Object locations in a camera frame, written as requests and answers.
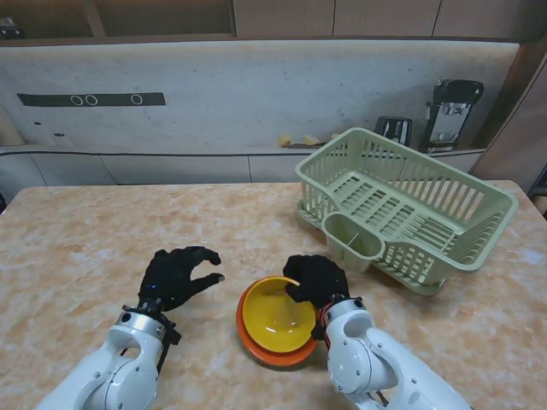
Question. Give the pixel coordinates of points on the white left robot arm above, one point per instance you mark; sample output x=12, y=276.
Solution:
x=111, y=376

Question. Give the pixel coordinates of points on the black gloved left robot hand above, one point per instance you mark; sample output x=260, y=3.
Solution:
x=171, y=277

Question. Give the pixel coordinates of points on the dark device on shelf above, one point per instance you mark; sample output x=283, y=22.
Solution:
x=9, y=29

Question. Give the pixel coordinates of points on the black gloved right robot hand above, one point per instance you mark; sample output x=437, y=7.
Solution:
x=320, y=277

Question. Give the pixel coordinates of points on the black wall strip with rings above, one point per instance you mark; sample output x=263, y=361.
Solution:
x=47, y=99

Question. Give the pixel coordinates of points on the yellow plastic bowl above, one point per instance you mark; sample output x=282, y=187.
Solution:
x=273, y=316

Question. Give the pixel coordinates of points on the orange plastic bowl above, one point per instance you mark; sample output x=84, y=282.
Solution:
x=265, y=359

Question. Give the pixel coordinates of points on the black toaster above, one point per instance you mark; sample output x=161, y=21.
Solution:
x=393, y=128

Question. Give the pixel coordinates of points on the pale green plastic dish rack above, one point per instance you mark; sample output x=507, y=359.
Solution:
x=342, y=247

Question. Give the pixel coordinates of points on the small yellow fruit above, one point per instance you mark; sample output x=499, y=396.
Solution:
x=310, y=139
x=284, y=141

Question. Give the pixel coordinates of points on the white base cabinets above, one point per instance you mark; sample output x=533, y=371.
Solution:
x=171, y=168

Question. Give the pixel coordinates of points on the black coffee machine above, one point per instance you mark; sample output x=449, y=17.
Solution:
x=453, y=96

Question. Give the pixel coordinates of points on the wooden wall cabinets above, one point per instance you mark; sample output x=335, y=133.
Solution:
x=282, y=17

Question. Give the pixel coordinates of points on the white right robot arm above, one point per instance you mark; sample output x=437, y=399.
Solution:
x=372, y=359

